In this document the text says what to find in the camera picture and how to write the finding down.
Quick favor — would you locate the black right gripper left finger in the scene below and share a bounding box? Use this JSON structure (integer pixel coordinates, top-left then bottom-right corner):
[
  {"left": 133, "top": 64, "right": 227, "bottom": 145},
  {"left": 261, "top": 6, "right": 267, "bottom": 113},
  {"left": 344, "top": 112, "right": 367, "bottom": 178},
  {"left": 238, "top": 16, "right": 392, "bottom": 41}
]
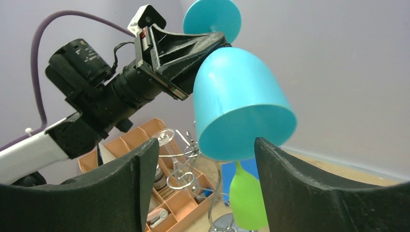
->
[{"left": 0, "top": 139, "right": 159, "bottom": 232}]

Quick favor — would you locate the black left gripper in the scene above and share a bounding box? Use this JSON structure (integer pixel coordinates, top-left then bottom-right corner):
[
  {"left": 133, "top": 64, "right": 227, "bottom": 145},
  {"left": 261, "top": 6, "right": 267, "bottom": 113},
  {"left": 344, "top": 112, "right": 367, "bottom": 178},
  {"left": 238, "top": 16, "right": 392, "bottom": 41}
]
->
[{"left": 109, "top": 24, "right": 231, "bottom": 109}]

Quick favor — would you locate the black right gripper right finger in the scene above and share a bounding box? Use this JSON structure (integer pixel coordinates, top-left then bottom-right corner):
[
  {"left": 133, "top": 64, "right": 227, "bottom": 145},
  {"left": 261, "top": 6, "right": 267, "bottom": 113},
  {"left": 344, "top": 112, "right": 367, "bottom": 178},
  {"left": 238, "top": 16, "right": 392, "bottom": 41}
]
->
[{"left": 254, "top": 137, "right": 410, "bottom": 232}]

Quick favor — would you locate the green plastic wine glass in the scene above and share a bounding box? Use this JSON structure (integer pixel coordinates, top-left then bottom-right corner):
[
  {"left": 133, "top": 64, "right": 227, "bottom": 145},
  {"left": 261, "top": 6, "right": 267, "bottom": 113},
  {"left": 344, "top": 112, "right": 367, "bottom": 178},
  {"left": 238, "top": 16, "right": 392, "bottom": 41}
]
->
[{"left": 229, "top": 161, "right": 268, "bottom": 231}]

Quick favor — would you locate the blue plastic wine glass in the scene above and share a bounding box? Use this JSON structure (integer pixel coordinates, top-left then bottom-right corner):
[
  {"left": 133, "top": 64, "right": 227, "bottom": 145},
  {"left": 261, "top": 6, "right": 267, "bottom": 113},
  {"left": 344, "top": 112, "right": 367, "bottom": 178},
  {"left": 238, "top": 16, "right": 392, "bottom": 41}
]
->
[{"left": 183, "top": 0, "right": 297, "bottom": 162}]

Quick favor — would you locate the clear wine glass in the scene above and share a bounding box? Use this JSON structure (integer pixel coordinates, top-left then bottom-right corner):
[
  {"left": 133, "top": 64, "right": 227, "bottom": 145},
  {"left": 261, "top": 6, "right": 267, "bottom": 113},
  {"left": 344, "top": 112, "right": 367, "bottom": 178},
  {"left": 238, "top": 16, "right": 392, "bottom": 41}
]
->
[{"left": 154, "top": 129, "right": 180, "bottom": 173}]

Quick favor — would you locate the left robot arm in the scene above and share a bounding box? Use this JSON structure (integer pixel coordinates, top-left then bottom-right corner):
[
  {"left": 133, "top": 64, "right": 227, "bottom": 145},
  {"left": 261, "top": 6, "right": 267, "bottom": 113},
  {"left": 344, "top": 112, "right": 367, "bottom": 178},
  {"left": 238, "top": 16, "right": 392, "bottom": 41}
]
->
[{"left": 0, "top": 24, "right": 230, "bottom": 185}]

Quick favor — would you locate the chrome wine glass rack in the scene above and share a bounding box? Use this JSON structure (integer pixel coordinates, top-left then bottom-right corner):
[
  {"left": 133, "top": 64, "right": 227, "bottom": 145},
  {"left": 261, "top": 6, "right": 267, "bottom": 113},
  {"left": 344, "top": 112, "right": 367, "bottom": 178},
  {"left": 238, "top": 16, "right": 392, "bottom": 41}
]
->
[{"left": 166, "top": 129, "right": 246, "bottom": 232}]

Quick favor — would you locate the orange plastic desk organizer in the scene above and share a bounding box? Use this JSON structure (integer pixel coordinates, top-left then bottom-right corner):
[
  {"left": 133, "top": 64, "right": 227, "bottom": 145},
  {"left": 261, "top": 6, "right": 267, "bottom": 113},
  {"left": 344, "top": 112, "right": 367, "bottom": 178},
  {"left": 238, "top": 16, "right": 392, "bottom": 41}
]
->
[{"left": 78, "top": 118, "right": 215, "bottom": 232}]

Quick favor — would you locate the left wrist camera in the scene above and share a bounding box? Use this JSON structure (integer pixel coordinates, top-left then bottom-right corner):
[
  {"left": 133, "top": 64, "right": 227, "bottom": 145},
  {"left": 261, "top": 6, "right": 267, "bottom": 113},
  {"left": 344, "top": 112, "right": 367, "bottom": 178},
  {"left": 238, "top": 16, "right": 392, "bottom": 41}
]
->
[{"left": 127, "top": 4, "right": 166, "bottom": 35}]

